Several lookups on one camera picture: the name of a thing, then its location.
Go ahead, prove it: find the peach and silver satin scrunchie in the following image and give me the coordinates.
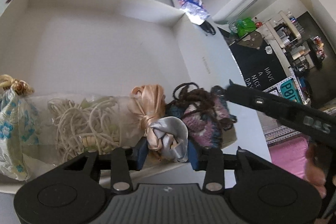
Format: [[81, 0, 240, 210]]
[[127, 84, 188, 162]]

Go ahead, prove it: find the blue tissue pack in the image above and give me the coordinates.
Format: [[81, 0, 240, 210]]
[[172, 0, 210, 26]]

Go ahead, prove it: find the black have a nice day mat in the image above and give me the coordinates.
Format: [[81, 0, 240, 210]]
[[219, 29, 287, 91]]

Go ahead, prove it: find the person's right hand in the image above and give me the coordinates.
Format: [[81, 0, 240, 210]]
[[305, 143, 326, 198]]

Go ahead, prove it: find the green plastic bag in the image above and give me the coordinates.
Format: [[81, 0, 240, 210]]
[[235, 17, 257, 38]]

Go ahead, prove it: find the teal letter sign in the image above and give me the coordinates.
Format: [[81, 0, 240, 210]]
[[280, 77, 302, 103]]

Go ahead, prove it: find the floral brocade drawstring pouch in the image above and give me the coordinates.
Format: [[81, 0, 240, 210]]
[[1, 75, 39, 181]]

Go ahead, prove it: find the clear bag of cream cords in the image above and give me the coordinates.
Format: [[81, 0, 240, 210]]
[[23, 94, 142, 164]]

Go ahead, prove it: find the pink cushion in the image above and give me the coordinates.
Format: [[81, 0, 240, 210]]
[[269, 137, 308, 178]]

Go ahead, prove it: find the white shallow cardboard box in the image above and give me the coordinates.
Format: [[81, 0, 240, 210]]
[[0, 0, 238, 195]]

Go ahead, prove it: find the wire storage shelf with items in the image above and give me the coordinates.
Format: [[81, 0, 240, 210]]
[[264, 11, 326, 77]]

